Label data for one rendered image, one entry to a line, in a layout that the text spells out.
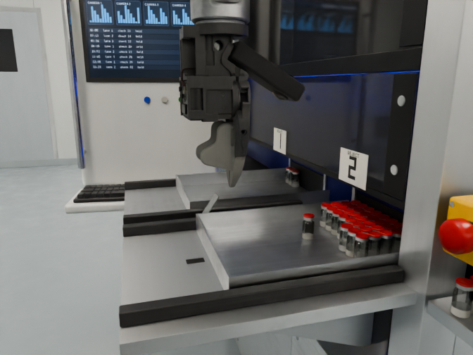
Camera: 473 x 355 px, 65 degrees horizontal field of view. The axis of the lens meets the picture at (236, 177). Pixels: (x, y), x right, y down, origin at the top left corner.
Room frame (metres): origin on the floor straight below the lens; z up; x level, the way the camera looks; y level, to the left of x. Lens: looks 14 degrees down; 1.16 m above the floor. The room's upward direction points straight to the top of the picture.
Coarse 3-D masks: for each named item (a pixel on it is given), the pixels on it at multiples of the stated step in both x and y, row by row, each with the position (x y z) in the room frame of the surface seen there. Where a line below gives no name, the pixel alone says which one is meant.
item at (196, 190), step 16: (176, 176) 1.01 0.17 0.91; (192, 176) 1.03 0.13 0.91; (208, 176) 1.05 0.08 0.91; (224, 176) 1.06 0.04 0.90; (240, 176) 1.07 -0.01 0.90; (256, 176) 1.09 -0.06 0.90; (272, 176) 1.10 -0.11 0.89; (192, 192) 0.96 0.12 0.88; (208, 192) 0.96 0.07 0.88; (224, 192) 0.96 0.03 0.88; (240, 192) 0.96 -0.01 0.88; (256, 192) 0.96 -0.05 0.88; (272, 192) 0.96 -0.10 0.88; (288, 192) 0.96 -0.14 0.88; (304, 192) 0.85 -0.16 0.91; (320, 192) 0.86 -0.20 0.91; (192, 208) 0.78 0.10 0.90
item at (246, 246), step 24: (216, 216) 0.70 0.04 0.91; (240, 216) 0.72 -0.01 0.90; (264, 216) 0.73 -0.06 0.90; (288, 216) 0.75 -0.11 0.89; (216, 240) 0.64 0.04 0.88; (240, 240) 0.64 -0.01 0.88; (264, 240) 0.64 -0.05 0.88; (288, 240) 0.64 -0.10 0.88; (312, 240) 0.64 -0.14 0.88; (336, 240) 0.64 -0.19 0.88; (216, 264) 0.52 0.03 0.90; (240, 264) 0.55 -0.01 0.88; (264, 264) 0.55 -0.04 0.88; (288, 264) 0.55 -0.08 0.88; (312, 264) 0.48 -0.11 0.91; (336, 264) 0.49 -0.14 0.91; (360, 264) 0.50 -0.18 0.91; (384, 264) 0.51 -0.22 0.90
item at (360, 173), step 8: (344, 152) 0.67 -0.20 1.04; (352, 152) 0.65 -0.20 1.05; (344, 160) 0.67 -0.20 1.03; (352, 160) 0.64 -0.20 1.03; (360, 160) 0.62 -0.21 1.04; (344, 168) 0.67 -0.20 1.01; (360, 168) 0.62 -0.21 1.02; (344, 176) 0.66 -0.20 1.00; (360, 176) 0.62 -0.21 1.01; (352, 184) 0.64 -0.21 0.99; (360, 184) 0.61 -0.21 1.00
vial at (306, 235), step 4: (304, 220) 0.65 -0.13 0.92; (308, 220) 0.65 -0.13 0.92; (312, 220) 0.65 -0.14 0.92; (304, 224) 0.65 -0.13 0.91; (308, 224) 0.64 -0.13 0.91; (312, 224) 0.65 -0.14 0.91; (304, 228) 0.65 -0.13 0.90; (308, 228) 0.64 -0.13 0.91; (312, 228) 0.65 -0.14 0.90; (304, 232) 0.65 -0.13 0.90; (308, 232) 0.64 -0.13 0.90; (312, 232) 0.65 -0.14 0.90; (304, 236) 0.65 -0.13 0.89; (308, 236) 0.64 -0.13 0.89; (312, 236) 0.65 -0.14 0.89
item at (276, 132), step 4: (276, 128) 0.99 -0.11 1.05; (276, 132) 0.99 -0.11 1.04; (280, 132) 0.96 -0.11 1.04; (284, 132) 0.94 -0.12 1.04; (276, 136) 0.99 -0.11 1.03; (284, 136) 0.94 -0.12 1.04; (276, 140) 0.99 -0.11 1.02; (284, 140) 0.94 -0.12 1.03; (276, 144) 0.99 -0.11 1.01; (284, 144) 0.94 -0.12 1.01; (276, 148) 0.99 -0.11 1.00; (284, 148) 0.93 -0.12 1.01; (280, 152) 0.96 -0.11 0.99; (284, 152) 0.93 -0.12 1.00
